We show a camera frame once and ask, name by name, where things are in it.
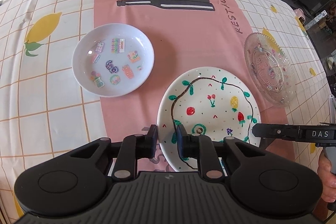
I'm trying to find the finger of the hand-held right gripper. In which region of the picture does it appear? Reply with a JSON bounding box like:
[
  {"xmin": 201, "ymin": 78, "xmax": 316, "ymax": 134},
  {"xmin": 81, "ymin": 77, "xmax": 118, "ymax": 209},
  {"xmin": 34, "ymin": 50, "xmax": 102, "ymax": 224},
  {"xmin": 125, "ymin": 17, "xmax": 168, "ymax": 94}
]
[{"xmin": 252, "ymin": 123, "xmax": 336, "ymax": 147}]

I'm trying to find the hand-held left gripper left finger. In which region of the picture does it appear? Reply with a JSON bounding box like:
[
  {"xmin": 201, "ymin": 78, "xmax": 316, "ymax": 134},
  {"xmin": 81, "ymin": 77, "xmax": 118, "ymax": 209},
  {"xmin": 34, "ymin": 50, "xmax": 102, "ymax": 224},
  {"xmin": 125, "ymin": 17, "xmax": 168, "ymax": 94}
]
[{"xmin": 80, "ymin": 124, "xmax": 158, "ymax": 180}]

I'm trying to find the lemon print checkered tablecloth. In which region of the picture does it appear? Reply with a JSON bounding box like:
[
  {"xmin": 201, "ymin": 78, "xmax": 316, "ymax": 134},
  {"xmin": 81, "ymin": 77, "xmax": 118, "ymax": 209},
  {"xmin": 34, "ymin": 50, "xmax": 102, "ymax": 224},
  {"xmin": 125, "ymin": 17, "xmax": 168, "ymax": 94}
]
[{"xmin": 0, "ymin": 0, "xmax": 336, "ymax": 224}]

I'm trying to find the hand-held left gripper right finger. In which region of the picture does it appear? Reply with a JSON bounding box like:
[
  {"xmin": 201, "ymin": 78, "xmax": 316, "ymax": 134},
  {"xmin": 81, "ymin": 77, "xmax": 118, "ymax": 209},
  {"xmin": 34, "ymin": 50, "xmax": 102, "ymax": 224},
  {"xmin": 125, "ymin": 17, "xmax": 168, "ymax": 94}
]
[{"xmin": 176, "ymin": 125, "xmax": 259, "ymax": 180}]

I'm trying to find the clear glass plate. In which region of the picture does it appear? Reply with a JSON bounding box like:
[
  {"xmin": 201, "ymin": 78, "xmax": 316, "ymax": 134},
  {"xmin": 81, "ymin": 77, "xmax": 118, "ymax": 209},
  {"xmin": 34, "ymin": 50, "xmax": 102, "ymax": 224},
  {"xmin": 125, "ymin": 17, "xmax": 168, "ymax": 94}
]
[{"xmin": 244, "ymin": 32, "xmax": 297, "ymax": 108}]

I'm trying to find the person's right hand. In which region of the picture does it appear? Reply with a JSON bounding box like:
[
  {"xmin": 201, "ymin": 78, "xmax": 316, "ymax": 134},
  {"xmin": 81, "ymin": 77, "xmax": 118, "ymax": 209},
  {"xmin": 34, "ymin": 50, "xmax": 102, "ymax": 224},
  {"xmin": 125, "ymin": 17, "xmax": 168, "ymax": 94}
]
[{"xmin": 317, "ymin": 153, "xmax": 336, "ymax": 203}]

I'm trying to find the small white sticker plate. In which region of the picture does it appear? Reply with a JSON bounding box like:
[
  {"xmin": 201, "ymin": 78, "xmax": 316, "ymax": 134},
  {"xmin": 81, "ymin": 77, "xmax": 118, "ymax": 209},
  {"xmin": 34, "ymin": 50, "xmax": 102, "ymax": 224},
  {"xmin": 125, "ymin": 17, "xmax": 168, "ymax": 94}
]
[{"xmin": 72, "ymin": 24, "xmax": 155, "ymax": 98}]

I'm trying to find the fruit painted white plate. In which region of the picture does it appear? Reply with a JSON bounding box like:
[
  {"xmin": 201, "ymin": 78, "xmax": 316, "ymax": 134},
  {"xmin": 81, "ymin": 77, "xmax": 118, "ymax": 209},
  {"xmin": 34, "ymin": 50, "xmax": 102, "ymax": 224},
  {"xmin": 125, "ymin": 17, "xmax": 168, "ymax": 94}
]
[{"xmin": 157, "ymin": 67, "xmax": 261, "ymax": 172}]

